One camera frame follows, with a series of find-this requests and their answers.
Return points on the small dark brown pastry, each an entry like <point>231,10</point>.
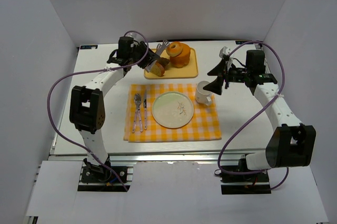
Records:
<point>164,62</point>

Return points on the blue label sticker left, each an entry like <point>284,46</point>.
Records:
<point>83,47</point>

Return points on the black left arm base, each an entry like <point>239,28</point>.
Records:
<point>95,178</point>

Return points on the sliced loaf bread piece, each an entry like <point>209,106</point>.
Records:
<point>158,69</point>

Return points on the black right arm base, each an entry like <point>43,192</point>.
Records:
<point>255,184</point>

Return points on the blue label sticker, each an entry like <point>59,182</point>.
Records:
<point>83,47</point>
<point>240,42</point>

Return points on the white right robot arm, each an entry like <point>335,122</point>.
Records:
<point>292,142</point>

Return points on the pale green ceramic plate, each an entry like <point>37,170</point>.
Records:
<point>172,110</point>

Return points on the orange ring donut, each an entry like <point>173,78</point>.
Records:
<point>174,49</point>

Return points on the aluminium table frame rail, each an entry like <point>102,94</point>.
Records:
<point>230,157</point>

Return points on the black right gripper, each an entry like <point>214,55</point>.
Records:
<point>226,75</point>

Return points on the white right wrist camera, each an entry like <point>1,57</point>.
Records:
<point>225,51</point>

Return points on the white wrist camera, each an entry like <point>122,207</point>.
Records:
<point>225,51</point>
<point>133,35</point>

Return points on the yellow checkered cloth placemat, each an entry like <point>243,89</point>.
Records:
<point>203,126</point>

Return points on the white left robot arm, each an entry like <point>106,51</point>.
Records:
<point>87,110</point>

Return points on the white ceramic mug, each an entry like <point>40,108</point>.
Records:
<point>203,96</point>

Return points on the yellow plastic tray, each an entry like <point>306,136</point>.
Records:
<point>171,72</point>

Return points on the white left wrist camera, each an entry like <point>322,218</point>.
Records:
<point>133,35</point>

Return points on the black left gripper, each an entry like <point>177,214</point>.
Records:
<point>147,57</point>

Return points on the tall orange round cake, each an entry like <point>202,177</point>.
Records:
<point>183,58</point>

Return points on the knife with pink handle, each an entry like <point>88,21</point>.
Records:
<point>145,109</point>

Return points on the spoon with pink handle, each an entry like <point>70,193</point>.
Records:
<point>135,118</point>

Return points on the blue label sticker right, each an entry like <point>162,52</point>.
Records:
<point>240,42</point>

